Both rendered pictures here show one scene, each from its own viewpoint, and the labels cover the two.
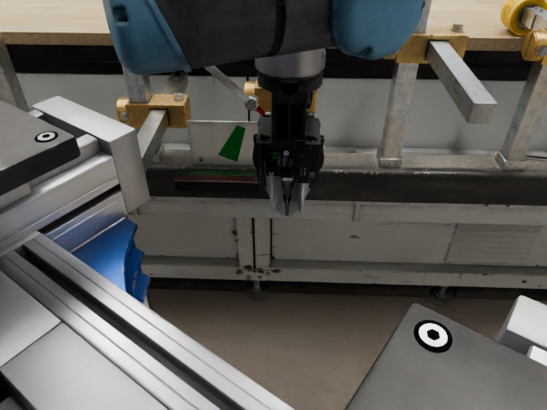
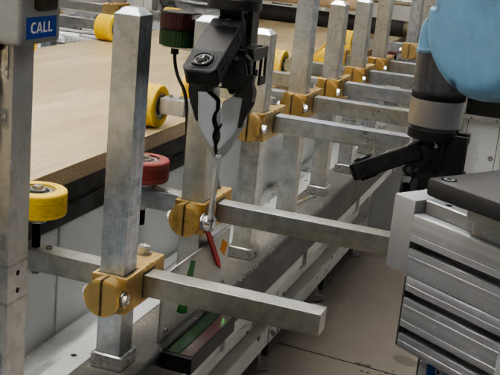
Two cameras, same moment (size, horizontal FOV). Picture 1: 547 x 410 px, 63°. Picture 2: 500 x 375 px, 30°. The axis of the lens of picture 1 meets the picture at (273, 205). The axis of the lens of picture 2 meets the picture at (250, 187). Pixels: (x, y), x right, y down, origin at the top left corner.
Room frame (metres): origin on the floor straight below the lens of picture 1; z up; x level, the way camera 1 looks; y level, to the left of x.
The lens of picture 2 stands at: (0.35, 1.30, 1.27)
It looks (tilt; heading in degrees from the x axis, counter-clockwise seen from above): 15 degrees down; 286
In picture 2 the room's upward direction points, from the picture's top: 6 degrees clockwise
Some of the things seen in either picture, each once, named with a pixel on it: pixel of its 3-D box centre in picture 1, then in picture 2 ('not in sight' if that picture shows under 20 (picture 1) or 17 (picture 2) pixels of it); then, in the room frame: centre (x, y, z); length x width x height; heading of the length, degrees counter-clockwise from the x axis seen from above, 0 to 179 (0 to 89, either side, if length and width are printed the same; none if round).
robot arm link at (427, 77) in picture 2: not in sight; (446, 59); (0.47, -0.02, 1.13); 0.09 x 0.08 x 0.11; 25
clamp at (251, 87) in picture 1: (280, 94); (199, 209); (0.81, -0.01, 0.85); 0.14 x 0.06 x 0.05; 88
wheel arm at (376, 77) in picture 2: not in sight; (366, 74); (0.75, -1.03, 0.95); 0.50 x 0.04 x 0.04; 178
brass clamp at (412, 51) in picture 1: (422, 44); (260, 122); (0.80, -0.26, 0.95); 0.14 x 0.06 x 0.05; 88
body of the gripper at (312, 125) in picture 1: (289, 123); (432, 170); (0.46, -0.02, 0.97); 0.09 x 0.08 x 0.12; 178
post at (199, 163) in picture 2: not in sight; (198, 175); (0.81, 0.01, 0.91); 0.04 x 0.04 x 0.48; 88
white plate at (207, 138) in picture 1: (253, 144); (197, 280); (0.78, 0.04, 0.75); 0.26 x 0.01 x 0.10; 88
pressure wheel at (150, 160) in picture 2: not in sight; (143, 190); (0.91, -0.04, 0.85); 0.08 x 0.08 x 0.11
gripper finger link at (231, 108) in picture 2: not in sight; (236, 124); (0.72, 0.12, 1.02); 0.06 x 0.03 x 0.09; 88
